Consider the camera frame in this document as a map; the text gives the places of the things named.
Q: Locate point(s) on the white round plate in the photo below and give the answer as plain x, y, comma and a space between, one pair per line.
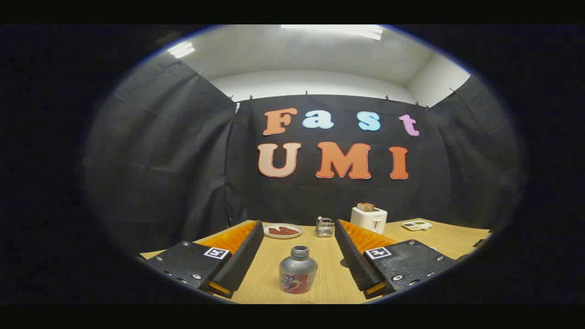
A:
295, 236

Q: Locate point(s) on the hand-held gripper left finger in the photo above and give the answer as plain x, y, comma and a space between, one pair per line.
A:
242, 258

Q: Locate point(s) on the small black block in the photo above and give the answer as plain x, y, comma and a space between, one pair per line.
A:
480, 243

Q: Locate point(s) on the white divided tray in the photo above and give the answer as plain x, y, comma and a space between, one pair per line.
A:
417, 225

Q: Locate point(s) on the toast slices in toaster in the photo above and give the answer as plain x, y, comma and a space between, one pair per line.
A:
365, 207

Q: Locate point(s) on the short ceiling light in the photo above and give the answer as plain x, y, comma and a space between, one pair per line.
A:
182, 49

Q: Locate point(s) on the silver juice bottle red label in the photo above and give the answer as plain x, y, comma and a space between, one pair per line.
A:
297, 269

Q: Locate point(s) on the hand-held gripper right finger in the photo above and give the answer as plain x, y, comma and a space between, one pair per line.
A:
356, 258

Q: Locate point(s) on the long ceiling light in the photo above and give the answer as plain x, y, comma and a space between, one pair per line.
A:
338, 31

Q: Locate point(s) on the white toaster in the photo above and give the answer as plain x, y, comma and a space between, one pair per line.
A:
368, 220

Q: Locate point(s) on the brown meat piece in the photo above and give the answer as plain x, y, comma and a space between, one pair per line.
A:
289, 231
274, 231

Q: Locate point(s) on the wooden table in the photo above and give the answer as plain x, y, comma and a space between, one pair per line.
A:
320, 256

